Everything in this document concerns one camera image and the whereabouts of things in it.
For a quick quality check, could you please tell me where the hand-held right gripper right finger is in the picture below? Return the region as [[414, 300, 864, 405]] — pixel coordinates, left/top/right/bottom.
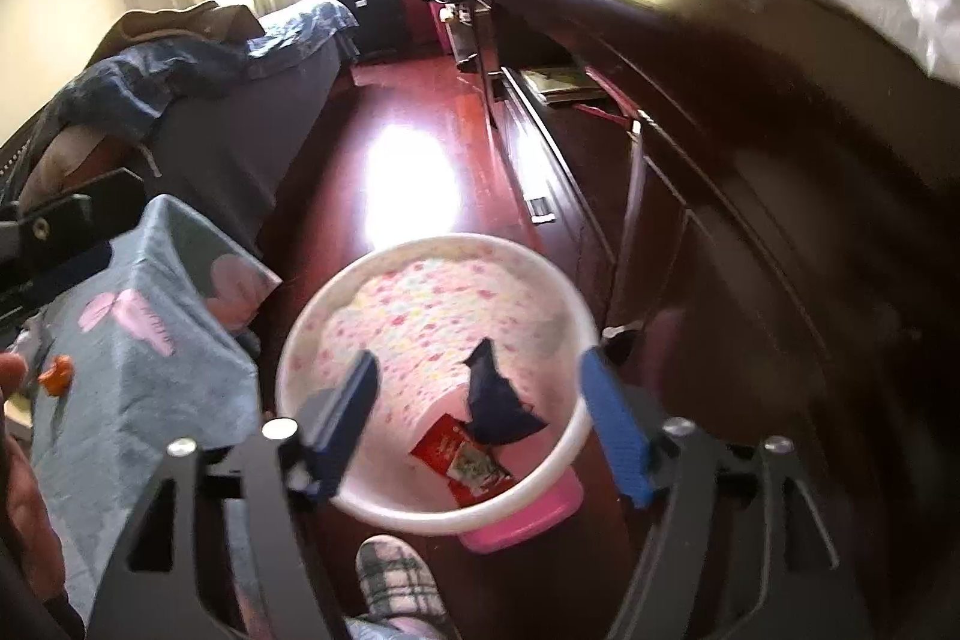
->
[[579, 346, 875, 640]]

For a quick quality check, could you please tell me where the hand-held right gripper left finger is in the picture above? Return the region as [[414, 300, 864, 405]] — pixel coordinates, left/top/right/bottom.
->
[[86, 349, 380, 640]]

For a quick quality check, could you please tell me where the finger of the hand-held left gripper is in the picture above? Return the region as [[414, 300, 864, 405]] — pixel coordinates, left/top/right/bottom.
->
[[21, 167, 147, 236]]

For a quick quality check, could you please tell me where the red snack wrapper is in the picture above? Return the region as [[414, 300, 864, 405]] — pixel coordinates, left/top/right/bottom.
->
[[409, 413, 472, 477]]

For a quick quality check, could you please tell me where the dark blue wrapper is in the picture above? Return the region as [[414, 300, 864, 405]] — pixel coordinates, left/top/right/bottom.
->
[[463, 338, 546, 444]]

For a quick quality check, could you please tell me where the red green printed wrapper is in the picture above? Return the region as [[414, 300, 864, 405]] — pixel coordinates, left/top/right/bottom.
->
[[444, 441, 518, 506]]

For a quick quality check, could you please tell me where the small orange scrap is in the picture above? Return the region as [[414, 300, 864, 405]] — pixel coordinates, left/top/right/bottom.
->
[[39, 356, 76, 395]]

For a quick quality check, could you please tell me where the white floral trash bin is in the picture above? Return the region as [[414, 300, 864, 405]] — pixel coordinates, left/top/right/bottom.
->
[[275, 233, 601, 555]]

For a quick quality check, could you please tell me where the person's left hand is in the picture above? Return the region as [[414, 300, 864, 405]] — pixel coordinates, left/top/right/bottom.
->
[[0, 351, 68, 611]]

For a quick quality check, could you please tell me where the pinkish brown comforter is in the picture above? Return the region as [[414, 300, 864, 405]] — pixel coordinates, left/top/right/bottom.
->
[[15, 122, 151, 208]]

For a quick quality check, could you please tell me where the dark blue quilt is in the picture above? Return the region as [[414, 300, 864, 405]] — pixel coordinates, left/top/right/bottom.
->
[[45, 0, 361, 131]]

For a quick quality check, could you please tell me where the dark wooden bed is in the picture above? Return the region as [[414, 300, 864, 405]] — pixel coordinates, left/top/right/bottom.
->
[[142, 0, 361, 259]]

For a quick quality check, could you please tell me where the plaid slipper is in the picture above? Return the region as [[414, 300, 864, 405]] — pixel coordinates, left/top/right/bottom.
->
[[355, 535, 462, 640]]

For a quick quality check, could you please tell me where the tan brown blanket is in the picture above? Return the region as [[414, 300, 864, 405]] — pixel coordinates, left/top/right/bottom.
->
[[86, 2, 263, 64]]

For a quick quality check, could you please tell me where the blue floral tablecloth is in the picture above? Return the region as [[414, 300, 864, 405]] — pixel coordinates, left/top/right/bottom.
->
[[22, 194, 282, 626]]

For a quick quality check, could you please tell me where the dark wooden dresser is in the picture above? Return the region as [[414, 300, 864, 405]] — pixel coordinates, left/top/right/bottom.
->
[[442, 0, 960, 640]]

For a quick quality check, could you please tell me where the black suitcase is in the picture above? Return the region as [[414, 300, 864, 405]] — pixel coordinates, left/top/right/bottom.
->
[[330, 0, 412, 64]]

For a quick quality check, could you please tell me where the book in drawer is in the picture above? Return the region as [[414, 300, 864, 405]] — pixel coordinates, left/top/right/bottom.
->
[[521, 66, 608, 105]]

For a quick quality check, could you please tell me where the red small cabinet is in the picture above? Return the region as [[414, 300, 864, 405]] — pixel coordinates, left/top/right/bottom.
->
[[409, 0, 452, 50]]

